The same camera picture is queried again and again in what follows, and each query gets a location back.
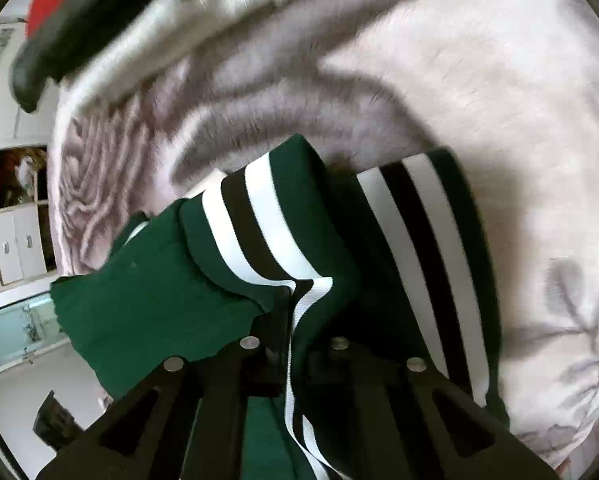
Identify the white drawer unit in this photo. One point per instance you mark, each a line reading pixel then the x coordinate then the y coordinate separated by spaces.
pixel 15 245

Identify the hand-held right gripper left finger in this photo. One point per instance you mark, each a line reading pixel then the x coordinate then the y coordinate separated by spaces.
pixel 259 365

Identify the white desk with glass top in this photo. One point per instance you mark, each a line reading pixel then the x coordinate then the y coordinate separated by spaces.
pixel 14 330

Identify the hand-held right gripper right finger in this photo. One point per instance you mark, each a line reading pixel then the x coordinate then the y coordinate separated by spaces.
pixel 340 360

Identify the green and white varsity jacket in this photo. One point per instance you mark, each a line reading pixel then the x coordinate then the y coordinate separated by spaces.
pixel 149 300

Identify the black jacket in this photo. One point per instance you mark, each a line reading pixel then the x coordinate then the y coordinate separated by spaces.
pixel 79 35

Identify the floral plush blanket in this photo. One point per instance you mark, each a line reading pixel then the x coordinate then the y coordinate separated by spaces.
pixel 479 85

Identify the dark object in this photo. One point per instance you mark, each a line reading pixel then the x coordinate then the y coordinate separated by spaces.
pixel 54 422

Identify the white fleece garment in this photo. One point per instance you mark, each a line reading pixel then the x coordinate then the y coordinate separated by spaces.
pixel 144 25

